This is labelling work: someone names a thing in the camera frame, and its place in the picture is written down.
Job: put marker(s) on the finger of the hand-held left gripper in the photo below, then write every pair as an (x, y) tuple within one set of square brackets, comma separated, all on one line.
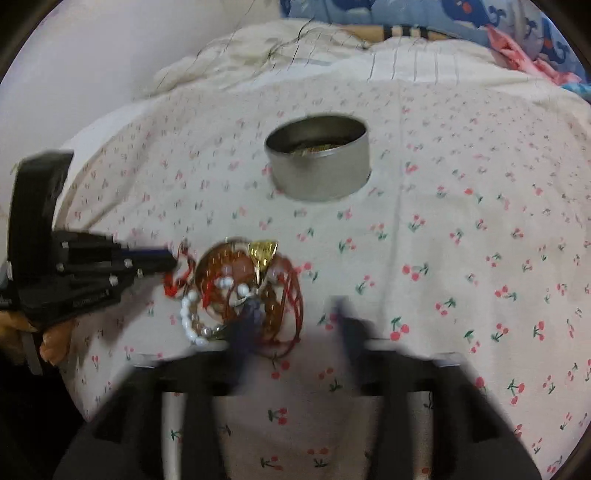
[(147, 254), (129, 276)]

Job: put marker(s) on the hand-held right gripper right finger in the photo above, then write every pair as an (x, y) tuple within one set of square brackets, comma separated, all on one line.
[(351, 332)]

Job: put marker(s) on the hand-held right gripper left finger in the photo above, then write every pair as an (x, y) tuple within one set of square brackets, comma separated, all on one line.
[(244, 337)]

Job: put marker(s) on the round metal tin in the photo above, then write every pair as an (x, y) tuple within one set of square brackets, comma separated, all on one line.
[(318, 175)]

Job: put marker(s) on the person's left hand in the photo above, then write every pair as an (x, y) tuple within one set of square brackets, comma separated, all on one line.
[(55, 341)]

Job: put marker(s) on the gold fan-shaped pendant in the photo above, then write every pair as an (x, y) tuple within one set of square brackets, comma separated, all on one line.
[(263, 251)]

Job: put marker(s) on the cherry print blanket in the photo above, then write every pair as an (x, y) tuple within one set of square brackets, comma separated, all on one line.
[(438, 230)]

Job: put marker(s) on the cream quilt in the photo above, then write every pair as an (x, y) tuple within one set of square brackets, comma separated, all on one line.
[(240, 50)]

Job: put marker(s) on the white pinstriped sheet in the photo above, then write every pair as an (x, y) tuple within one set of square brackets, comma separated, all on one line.
[(415, 60)]

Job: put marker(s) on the tan black-striped cloth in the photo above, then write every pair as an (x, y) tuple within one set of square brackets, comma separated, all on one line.
[(406, 32)]

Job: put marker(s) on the pink cloth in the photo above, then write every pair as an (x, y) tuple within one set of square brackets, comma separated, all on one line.
[(521, 57)]

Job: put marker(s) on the blue whale print pillow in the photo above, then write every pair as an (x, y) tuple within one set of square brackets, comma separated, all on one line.
[(406, 11)]

